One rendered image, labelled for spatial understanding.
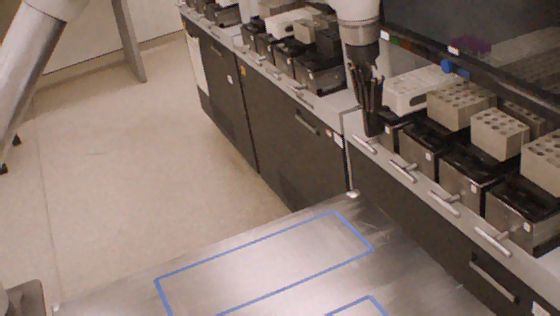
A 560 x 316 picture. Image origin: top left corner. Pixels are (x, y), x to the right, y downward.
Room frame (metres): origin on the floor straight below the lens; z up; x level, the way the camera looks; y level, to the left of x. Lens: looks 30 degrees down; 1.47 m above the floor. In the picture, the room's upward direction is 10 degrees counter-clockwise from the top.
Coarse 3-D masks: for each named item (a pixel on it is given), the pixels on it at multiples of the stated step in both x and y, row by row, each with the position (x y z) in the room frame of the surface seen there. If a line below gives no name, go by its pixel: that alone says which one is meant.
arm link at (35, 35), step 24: (24, 0) 1.13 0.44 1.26; (48, 0) 1.11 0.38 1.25; (72, 0) 1.12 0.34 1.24; (24, 24) 1.11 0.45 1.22; (48, 24) 1.12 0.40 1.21; (0, 48) 1.12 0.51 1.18; (24, 48) 1.10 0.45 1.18; (48, 48) 1.12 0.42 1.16; (0, 72) 1.09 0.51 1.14; (24, 72) 1.09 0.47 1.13; (0, 96) 1.07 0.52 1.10; (24, 96) 1.09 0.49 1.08; (0, 120) 1.06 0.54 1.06; (0, 144) 1.06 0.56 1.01; (0, 192) 1.07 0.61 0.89
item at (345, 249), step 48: (240, 240) 0.87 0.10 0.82; (288, 240) 0.85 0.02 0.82; (336, 240) 0.82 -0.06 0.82; (384, 240) 0.80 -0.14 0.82; (96, 288) 0.80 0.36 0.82; (144, 288) 0.78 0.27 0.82; (192, 288) 0.76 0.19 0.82; (240, 288) 0.74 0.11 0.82; (288, 288) 0.72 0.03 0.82; (336, 288) 0.70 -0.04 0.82; (384, 288) 0.68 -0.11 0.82; (432, 288) 0.66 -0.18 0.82
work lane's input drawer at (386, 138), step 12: (384, 108) 1.27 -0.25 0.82; (384, 120) 1.24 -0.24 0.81; (396, 120) 1.21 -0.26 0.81; (408, 120) 1.22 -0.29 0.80; (384, 132) 1.23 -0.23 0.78; (396, 132) 1.20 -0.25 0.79; (360, 144) 1.25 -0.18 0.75; (372, 144) 1.25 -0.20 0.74; (384, 144) 1.23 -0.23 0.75; (396, 144) 1.20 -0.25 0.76
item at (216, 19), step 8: (208, 8) 2.50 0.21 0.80; (216, 8) 2.42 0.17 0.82; (224, 8) 2.41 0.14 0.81; (232, 8) 2.41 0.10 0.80; (216, 16) 2.41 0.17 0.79; (224, 16) 2.40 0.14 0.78; (232, 16) 2.41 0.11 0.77; (240, 16) 2.42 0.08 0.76; (208, 24) 2.43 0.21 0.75; (216, 24) 2.43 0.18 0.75
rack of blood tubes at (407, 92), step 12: (408, 72) 1.35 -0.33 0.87; (420, 72) 1.34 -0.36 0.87; (432, 72) 1.33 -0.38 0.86; (384, 84) 1.31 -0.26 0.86; (396, 84) 1.29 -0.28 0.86; (408, 84) 1.29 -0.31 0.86; (420, 84) 1.27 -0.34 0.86; (432, 84) 1.26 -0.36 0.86; (444, 84) 1.27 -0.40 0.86; (384, 96) 1.28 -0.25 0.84; (396, 96) 1.23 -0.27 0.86; (408, 96) 1.24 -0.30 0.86; (420, 96) 1.33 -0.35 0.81; (396, 108) 1.24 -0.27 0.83; (408, 108) 1.24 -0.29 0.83
